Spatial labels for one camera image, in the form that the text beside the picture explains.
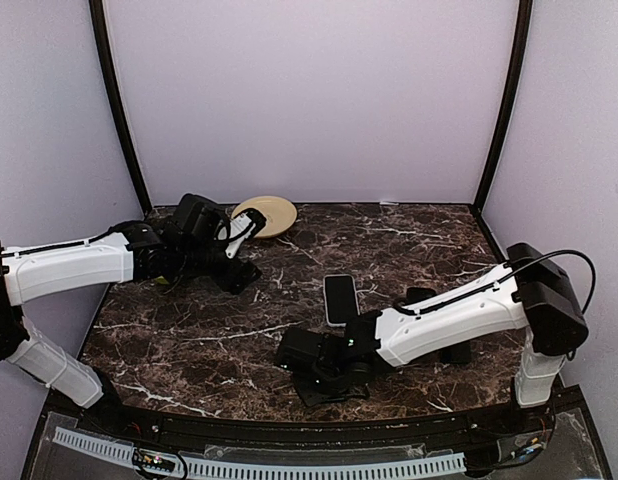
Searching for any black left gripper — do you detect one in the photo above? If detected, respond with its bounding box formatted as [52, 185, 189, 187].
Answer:
[177, 242, 261, 294]

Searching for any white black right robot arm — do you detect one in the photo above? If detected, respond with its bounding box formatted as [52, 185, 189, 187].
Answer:
[274, 243, 590, 434]

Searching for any black corner post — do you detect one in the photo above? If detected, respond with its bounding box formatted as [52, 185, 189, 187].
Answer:
[88, 0, 153, 215]
[472, 0, 533, 215]

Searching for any white slotted cable duct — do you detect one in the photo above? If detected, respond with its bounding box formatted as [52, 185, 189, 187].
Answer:
[52, 427, 467, 479]

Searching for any black screen phone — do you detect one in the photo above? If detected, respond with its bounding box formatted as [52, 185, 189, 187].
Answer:
[324, 275, 359, 324]

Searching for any black front rail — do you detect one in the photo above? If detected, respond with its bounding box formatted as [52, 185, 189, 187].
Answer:
[79, 387, 586, 452]

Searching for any black right corner post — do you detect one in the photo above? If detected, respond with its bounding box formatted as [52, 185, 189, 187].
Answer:
[472, 0, 533, 215]

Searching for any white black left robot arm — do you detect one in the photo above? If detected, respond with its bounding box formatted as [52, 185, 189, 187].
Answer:
[0, 193, 266, 436]

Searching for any beige ceramic plate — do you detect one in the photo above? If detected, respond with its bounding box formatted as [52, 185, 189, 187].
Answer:
[232, 196, 297, 239]

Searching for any black left corner post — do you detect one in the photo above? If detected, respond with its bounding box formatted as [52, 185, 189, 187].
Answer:
[88, 0, 153, 215]

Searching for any lilac phone case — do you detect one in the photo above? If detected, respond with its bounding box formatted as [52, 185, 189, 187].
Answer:
[322, 273, 361, 329]

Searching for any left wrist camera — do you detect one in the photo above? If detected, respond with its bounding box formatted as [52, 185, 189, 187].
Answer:
[225, 208, 267, 259]

